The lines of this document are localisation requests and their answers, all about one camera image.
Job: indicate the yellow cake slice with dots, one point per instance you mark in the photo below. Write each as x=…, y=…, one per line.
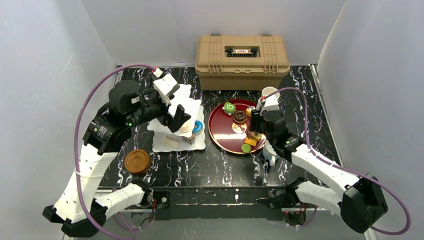
x=249, y=110

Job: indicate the chocolate glazed donut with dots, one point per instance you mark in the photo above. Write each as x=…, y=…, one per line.
x=240, y=116

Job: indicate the white round cream puff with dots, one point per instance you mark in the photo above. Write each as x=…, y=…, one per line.
x=186, y=127

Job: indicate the red round tray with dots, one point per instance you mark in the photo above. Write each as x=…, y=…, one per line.
x=228, y=134

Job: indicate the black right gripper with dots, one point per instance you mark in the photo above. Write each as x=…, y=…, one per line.
x=253, y=122

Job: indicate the white three-tier dessert stand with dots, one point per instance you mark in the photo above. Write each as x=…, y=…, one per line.
x=192, y=107

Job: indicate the green round macaron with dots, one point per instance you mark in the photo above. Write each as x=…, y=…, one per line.
x=246, y=148

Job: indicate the pale green ceramic mug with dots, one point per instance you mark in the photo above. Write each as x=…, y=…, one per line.
x=270, y=92

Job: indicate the tan plastic toolbox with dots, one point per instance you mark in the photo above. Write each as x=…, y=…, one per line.
x=242, y=63

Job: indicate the white mug blue base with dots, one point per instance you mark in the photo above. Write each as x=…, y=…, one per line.
x=269, y=154

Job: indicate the black base frame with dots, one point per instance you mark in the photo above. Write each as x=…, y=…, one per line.
x=172, y=203

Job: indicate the blue sprinkled donut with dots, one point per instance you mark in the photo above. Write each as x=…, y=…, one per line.
x=198, y=127

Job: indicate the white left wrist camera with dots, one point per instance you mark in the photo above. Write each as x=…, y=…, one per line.
x=165, y=84

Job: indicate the brown wooden coaster stack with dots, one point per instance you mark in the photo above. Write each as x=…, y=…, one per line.
x=137, y=162

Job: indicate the green swirl roll cake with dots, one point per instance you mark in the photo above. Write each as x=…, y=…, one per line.
x=229, y=108

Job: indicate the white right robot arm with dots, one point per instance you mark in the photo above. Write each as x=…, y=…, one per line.
x=359, y=201

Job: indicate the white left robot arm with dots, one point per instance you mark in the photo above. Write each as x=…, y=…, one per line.
x=82, y=214

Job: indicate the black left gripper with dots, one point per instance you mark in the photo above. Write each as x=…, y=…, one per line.
x=168, y=118

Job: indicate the orange square cake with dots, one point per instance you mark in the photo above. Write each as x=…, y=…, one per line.
x=250, y=141

